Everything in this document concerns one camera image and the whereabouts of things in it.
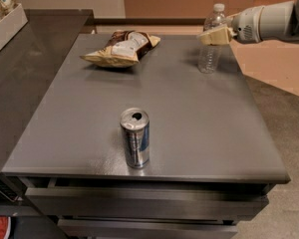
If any lower steel drawer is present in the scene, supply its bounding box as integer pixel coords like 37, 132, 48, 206
58, 219, 237, 239

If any silver blue energy drink can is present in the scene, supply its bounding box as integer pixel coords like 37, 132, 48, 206
120, 108, 150, 168

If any red object under counter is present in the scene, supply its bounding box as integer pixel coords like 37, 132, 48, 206
0, 216, 11, 239

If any upper steel drawer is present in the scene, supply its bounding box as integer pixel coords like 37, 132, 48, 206
26, 181, 268, 221

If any steel drawer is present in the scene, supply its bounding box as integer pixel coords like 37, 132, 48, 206
58, 219, 237, 239
26, 181, 268, 221

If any brown white chip bag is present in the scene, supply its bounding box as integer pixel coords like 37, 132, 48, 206
81, 31, 160, 68

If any clear plastic water bottle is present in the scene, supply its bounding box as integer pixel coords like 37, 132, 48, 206
197, 3, 226, 73

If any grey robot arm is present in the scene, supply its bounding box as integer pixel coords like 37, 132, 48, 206
197, 0, 299, 46

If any white snack box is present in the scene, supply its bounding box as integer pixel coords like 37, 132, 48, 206
0, 4, 28, 51

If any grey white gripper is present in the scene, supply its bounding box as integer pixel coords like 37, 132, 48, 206
197, 6, 264, 46

